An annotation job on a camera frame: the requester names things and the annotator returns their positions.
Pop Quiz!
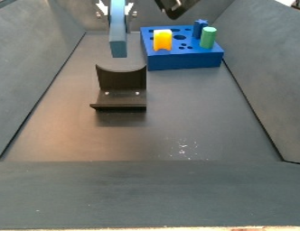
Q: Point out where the black curved fixture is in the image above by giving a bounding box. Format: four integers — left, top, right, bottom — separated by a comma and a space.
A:
90, 65, 146, 111

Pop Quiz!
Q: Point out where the dark blue star block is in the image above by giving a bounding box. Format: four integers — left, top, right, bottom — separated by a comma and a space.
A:
193, 19, 208, 39

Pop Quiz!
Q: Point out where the blue shape sorting board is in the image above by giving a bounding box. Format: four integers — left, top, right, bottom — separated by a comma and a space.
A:
141, 25, 224, 71

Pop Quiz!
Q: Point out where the silver gripper finger with screw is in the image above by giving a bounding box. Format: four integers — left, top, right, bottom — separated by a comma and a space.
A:
96, 0, 109, 22

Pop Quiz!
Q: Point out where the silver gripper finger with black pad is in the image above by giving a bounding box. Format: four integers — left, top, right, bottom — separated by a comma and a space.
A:
125, 2, 138, 33

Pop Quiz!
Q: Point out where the green hexagonal prism block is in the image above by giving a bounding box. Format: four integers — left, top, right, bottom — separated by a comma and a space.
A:
200, 26, 217, 49

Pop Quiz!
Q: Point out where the yellow arch block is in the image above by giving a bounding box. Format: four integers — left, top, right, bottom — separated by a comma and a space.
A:
153, 29, 173, 51

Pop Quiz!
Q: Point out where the light blue rectangular block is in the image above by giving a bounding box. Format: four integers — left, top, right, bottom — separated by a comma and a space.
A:
109, 0, 128, 58

